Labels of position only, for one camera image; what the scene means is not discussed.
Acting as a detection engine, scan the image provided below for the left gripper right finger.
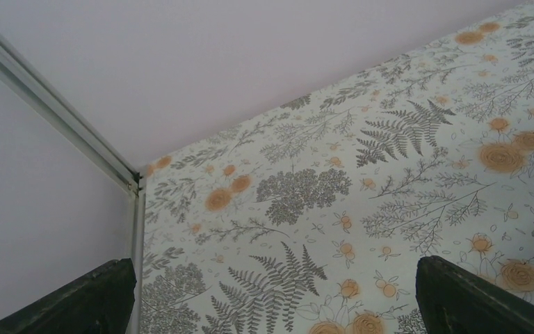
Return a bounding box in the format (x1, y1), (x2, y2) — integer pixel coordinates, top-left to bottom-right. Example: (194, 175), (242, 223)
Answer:
(416, 256), (534, 334)

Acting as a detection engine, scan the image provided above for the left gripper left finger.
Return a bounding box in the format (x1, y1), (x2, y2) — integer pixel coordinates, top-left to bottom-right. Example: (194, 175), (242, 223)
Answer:
(0, 258), (136, 333)

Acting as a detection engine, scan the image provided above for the floral patterned table mat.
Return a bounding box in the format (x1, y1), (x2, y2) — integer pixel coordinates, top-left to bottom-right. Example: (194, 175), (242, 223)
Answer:
(137, 1), (534, 333)

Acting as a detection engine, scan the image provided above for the left aluminium frame post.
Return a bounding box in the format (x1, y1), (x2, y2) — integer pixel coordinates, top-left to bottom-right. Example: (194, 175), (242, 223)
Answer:
(0, 34), (145, 333)

